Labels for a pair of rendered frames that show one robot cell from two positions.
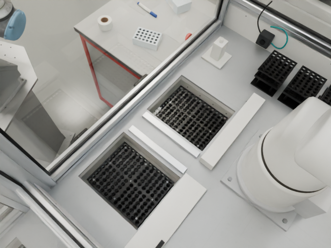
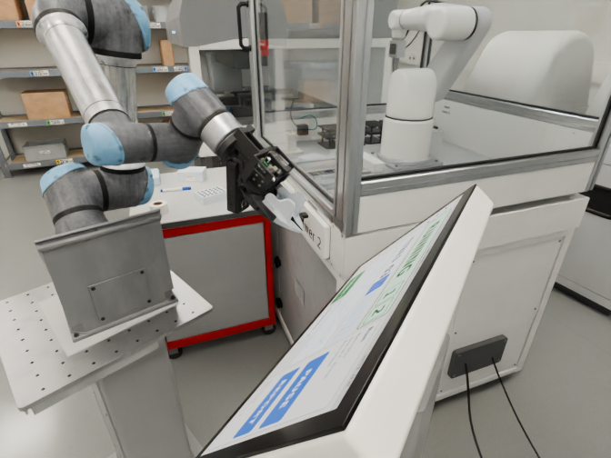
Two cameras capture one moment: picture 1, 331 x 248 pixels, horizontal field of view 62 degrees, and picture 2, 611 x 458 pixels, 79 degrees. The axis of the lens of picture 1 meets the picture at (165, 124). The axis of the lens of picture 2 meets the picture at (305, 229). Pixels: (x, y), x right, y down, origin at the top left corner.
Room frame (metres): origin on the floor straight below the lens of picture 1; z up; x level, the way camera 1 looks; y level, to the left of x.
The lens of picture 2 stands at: (-0.26, 1.16, 1.42)
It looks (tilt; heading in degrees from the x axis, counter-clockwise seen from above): 28 degrees down; 305
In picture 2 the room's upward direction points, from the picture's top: straight up
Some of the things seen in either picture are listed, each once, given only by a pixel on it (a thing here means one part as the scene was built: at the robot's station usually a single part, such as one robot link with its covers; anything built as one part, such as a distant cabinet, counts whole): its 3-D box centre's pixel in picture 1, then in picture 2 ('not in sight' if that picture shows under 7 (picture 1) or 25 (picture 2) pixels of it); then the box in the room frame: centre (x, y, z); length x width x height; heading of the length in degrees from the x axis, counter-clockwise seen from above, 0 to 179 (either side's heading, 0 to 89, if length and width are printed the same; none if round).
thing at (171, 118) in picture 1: (188, 120); not in sight; (0.50, -0.09, 0.87); 0.22 x 0.18 x 0.06; 55
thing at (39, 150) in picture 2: not in sight; (46, 149); (4.66, -0.64, 0.22); 0.40 x 0.30 x 0.17; 59
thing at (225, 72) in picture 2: not in sight; (257, 75); (1.82, -1.18, 1.13); 1.78 x 1.14 x 0.45; 145
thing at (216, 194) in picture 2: not in sight; (211, 195); (0.98, 0.13, 0.78); 0.12 x 0.08 x 0.04; 76
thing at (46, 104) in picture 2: not in sight; (47, 104); (4.59, -0.78, 0.72); 0.41 x 0.32 x 0.28; 59
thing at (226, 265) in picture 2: not in sight; (205, 257); (1.12, 0.09, 0.38); 0.62 x 0.58 x 0.76; 145
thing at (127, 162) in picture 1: (131, 183); not in sight; (0.24, 0.09, 0.87); 0.22 x 0.18 x 0.06; 55
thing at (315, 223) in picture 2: not in sight; (309, 223); (0.35, 0.26, 0.87); 0.29 x 0.02 x 0.11; 145
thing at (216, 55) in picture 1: (218, 48); not in sight; (0.75, -0.18, 1.00); 0.09 x 0.08 x 0.10; 55
